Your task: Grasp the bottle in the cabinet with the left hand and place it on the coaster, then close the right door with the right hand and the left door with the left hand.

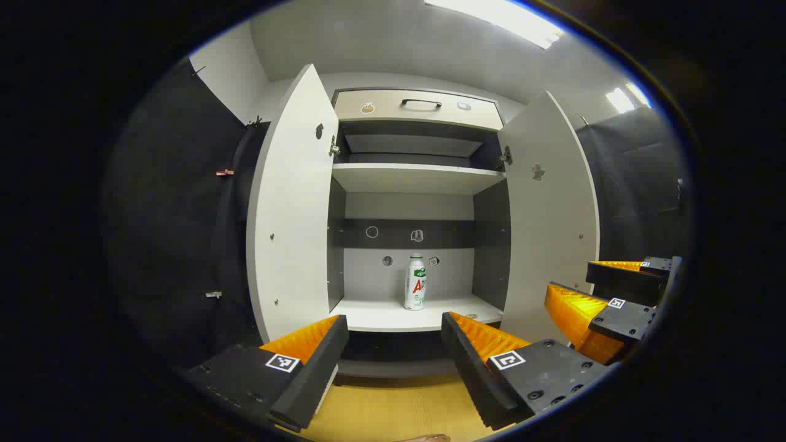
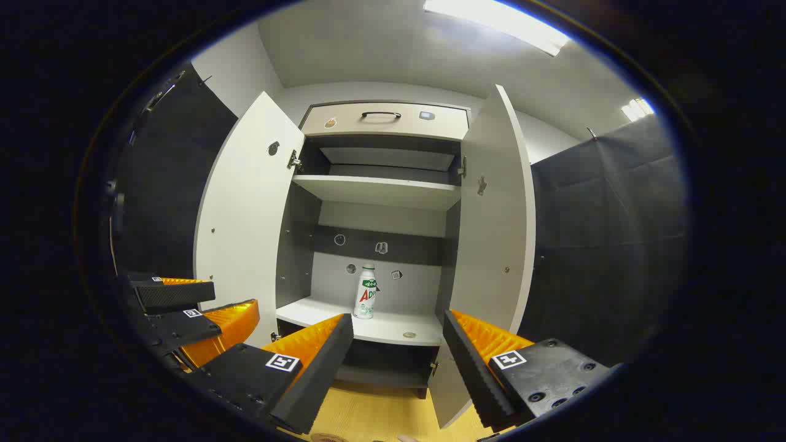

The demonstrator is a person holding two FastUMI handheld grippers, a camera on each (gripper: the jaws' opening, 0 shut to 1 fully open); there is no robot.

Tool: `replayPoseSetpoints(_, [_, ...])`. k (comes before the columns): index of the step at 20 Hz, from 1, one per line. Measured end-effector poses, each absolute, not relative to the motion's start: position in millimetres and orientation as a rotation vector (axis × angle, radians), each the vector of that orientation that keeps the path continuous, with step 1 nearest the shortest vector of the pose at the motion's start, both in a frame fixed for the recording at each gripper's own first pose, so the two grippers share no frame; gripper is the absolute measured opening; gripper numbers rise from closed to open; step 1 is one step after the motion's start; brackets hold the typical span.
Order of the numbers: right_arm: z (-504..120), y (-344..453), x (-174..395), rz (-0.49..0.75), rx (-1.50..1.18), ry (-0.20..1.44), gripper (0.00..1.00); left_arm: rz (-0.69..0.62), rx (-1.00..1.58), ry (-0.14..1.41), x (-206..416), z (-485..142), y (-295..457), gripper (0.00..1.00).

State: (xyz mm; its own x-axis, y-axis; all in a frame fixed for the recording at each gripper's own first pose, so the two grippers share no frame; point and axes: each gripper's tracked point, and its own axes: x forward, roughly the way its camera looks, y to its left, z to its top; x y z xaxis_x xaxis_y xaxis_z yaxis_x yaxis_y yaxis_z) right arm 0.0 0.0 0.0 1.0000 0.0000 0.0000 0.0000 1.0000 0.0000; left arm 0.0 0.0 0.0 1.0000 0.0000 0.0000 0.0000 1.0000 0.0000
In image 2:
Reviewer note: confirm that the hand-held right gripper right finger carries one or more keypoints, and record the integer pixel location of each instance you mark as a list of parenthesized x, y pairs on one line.
[(473, 374)]

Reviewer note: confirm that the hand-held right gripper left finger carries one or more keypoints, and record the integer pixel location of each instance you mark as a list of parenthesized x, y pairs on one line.
[(319, 374)]

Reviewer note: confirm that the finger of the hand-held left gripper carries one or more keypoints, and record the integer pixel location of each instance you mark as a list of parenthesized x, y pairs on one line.
[(178, 294), (178, 328)]

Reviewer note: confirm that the white bottle green label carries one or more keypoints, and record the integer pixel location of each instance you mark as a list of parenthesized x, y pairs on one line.
[(366, 301)]

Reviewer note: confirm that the white cabinet door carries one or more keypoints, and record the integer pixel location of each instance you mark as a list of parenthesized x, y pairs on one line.
[(491, 258), (245, 233)]

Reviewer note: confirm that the grey and white cabinet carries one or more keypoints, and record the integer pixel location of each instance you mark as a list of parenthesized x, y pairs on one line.
[(298, 245)]

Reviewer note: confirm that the white cabinet shelf board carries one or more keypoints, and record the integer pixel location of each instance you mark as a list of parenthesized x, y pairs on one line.
[(381, 190), (393, 325)]

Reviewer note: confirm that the beige cabinet drawer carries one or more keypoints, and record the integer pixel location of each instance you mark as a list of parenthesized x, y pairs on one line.
[(442, 129)]

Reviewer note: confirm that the black backdrop cloth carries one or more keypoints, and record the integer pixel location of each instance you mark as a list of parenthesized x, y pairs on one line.
[(614, 245), (172, 184)]

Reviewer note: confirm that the black cloth clip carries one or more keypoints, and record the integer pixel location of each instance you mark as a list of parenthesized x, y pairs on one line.
[(204, 80), (591, 132)]

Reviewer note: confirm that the ceiling strip light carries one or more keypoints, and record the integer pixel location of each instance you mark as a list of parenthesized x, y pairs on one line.
[(637, 110), (497, 21)]

